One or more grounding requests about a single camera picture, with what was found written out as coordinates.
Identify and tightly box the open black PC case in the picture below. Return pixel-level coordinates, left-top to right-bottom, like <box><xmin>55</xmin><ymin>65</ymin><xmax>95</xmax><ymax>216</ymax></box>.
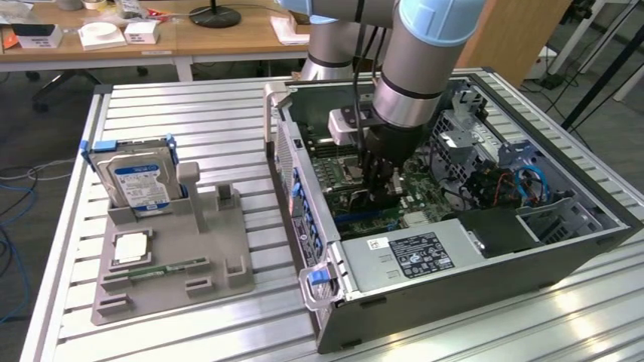
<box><xmin>264</xmin><ymin>72</ymin><xmax>644</xmax><ymax>355</ymax></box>

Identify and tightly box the CPU socket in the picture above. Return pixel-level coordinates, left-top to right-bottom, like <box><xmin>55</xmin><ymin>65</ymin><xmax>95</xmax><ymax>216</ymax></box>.
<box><xmin>339</xmin><ymin>155</ymin><xmax>367</xmax><ymax>186</ymax></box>

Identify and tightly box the black slanted pole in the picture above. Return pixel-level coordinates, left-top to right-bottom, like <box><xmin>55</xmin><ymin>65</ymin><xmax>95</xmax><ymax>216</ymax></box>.
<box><xmin>560</xmin><ymin>22</ymin><xmax>644</xmax><ymax>131</ymax></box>

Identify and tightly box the graphics card with metal bracket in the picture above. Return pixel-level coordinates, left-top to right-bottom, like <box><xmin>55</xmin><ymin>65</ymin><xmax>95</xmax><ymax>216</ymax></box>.
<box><xmin>347</xmin><ymin>189</ymin><xmax>404</xmax><ymax>214</ymax></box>

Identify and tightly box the green motherboard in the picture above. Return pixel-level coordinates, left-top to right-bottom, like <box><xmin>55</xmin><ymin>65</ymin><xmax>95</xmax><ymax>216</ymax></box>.
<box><xmin>299</xmin><ymin>124</ymin><xmax>453</xmax><ymax>242</ymax></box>

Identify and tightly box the white table frame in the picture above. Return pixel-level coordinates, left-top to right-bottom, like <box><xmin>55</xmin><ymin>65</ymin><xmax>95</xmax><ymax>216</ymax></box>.
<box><xmin>545</xmin><ymin>0</ymin><xmax>644</xmax><ymax>103</ymax></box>

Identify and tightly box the orange packet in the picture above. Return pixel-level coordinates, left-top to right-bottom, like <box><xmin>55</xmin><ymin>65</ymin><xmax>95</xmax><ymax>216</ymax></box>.
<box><xmin>0</xmin><ymin>28</ymin><xmax>19</xmax><ymax>54</ymax></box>

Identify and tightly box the stack of white papers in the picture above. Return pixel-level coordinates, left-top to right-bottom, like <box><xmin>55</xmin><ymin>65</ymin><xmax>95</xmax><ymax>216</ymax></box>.
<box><xmin>269</xmin><ymin>15</ymin><xmax>311</xmax><ymax>46</ymax></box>

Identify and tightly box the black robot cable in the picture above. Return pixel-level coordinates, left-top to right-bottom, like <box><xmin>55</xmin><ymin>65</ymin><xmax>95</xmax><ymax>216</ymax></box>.
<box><xmin>351</xmin><ymin>0</ymin><xmax>389</xmax><ymax>152</ymax></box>

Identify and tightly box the black round lamp base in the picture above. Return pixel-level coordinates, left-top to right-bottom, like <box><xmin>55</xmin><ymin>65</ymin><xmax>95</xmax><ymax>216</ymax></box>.
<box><xmin>188</xmin><ymin>0</ymin><xmax>243</xmax><ymax>29</ymax></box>

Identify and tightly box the black office chair base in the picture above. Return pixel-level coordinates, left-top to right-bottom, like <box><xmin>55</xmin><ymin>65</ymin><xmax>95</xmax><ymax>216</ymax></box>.
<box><xmin>24</xmin><ymin>67</ymin><xmax>149</xmax><ymax>112</ymax></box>

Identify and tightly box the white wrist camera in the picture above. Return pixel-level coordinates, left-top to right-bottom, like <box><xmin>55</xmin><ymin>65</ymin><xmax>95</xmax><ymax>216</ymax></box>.
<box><xmin>327</xmin><ymin>107</ymin><xmax>375</xmax><ymax>146</ymax></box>

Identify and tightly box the hard disk in blue caddy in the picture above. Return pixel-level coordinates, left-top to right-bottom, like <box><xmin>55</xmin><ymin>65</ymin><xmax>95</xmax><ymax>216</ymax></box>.
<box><xmin>79</xmin><ymin>133</ymin><xmax>191</xmax><ymax>219</ymax></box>

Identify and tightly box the grey plastic parts rack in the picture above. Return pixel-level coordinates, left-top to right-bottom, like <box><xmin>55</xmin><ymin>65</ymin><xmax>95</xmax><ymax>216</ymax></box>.
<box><xmin>89</xmin><ymin>161</ymin><xmax>256</xmax><ymax>326</ymax></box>

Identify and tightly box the white floor cable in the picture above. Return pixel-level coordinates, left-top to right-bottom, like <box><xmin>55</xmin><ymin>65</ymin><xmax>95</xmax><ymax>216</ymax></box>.
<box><xmin>0</xmin><ymin>158</ymin><xmax>75</xmax><ymax>182</ymax></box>

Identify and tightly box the wooden cabinet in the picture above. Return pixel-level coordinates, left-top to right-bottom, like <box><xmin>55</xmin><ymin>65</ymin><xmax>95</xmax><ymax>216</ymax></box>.
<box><xmin>455</xmin><ymin>0</ymin><xmax>575</xmax><ymax>80</ymax></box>

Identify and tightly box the white box with black top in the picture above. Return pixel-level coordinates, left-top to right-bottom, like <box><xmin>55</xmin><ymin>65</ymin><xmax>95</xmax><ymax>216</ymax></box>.
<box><xmin>11</xmin><ymin>23</ymin><xmax>64</xmax><ymax>49</ymax></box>

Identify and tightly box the small white labelled box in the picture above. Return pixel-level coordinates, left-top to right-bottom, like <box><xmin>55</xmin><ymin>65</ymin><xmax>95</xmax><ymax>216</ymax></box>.
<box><xmin>123</xmin><ymin>20</ymin><xmax>161</xmax><ymax>45</ymax></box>

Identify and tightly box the grey metal disk bay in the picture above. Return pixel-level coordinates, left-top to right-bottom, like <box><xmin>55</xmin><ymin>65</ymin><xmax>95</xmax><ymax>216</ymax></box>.
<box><xmin>515</xmin><ymin>195</ymin><xmax>605</xmax><ymax>245</ymax></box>

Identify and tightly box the perforated metal drive cage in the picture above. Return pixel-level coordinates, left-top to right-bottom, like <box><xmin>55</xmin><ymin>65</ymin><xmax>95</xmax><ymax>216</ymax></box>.
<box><xmin>429</xmin><ymin>109</ymin><xmax>504</xmax><ymax>189</ymax></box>

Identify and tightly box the black RAM slot bank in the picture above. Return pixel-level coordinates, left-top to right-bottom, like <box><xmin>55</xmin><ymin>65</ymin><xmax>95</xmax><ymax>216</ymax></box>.
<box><xmin>309</xmin><ymin>136</ymin><xmax>363</xmax><ymax>158</ymax></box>

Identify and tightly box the white square dish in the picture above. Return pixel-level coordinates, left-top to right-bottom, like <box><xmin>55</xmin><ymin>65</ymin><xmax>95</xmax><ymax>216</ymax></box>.
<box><xmin>77</xmin><ymin>21</ymin><xmax>128</xmax><ymax>51</ymax></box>

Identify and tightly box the silver CPU chip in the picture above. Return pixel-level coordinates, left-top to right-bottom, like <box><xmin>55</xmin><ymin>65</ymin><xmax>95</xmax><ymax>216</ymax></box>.
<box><xmin>113</xmin><ymin>234</ymin><xmax>149</xmax><ymax>263</ymax></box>

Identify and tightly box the wooden office desk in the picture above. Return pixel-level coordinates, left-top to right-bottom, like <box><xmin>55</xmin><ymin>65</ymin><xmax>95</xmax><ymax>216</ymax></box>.
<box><xmin>0</xmin><ymin>0</ymin><xmax>452</xmax><ymax>82</ymax></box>

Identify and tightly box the grey power supply unit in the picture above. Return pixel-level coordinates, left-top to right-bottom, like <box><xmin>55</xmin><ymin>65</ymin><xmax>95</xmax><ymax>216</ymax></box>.
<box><xmin>339</xmin><ymin>219</ymin><xmax>487</xmax><ymax>293</ymax></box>

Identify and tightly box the green RAM stick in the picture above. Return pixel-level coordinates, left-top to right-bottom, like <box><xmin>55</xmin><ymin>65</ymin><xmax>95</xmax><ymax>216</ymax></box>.
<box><xmin>128</xmin><ymin>263</ymin><xmax>191</xmax><ymax>282</ymax></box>

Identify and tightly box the clear plastic bag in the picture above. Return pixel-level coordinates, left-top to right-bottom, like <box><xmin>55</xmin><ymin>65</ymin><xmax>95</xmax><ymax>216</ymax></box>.
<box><xmin>113</xmin><ymin>0</ymin><xmax>149</xmax><ymax>19</ymax></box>

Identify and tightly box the blue floor cable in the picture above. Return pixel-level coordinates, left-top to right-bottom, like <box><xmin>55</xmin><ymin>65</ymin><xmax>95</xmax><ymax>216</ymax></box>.
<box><xmin>0</xmin><ymin>184</ymin><xmax>39</xmax><ymax>325</ymax></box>

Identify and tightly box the blue SATA wire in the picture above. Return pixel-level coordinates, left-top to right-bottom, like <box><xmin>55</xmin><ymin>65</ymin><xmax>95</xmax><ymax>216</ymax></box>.
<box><xmin>515</xmin><ymin>164</ymin><xmax>552</xmax><ymax>207</ymax></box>

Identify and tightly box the installed black RAM stick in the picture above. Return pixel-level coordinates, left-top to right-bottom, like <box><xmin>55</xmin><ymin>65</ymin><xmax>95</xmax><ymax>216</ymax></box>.
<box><xmin>325</xmin><ymin>183</ymin><xmax>368</xmax><ymax>201</ymax></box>

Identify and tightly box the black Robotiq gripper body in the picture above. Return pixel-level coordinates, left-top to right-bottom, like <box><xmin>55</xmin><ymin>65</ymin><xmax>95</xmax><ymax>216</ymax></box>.
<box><xmin>363</xmin><ymin>124</ymin><xmax>423</xmax><ymax>174</ymax></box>

